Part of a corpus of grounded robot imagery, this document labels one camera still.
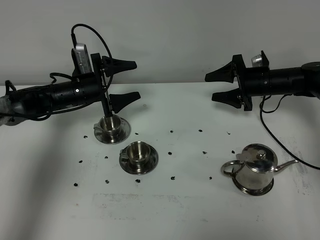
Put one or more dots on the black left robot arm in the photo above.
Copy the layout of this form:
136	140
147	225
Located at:
38	103

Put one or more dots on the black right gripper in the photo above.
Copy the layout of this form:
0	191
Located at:
251	82

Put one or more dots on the teapot steel saucer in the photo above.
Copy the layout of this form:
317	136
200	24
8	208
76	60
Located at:
254	192

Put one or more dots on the stainless steel teapot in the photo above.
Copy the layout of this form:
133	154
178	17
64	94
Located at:
255	167

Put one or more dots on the rear stainless steel teacup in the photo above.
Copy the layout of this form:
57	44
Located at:
109	126

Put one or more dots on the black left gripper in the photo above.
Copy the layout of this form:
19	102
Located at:
70	93

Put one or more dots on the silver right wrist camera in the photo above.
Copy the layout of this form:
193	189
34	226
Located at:
257	61

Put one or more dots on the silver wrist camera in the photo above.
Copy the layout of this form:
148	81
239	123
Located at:
81	59
257	61

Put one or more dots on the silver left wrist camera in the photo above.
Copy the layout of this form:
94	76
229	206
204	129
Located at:
81	59

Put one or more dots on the front stainless steel teacup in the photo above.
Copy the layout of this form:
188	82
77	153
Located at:
136	154

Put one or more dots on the front steel saucer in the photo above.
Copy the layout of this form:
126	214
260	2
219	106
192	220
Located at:
148	167

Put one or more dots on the stainless steel teacup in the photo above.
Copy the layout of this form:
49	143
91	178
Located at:
109	126
136	154

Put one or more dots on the rear steel saucer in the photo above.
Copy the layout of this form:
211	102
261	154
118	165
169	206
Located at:
125	131

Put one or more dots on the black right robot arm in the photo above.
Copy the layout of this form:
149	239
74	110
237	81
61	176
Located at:
297	81

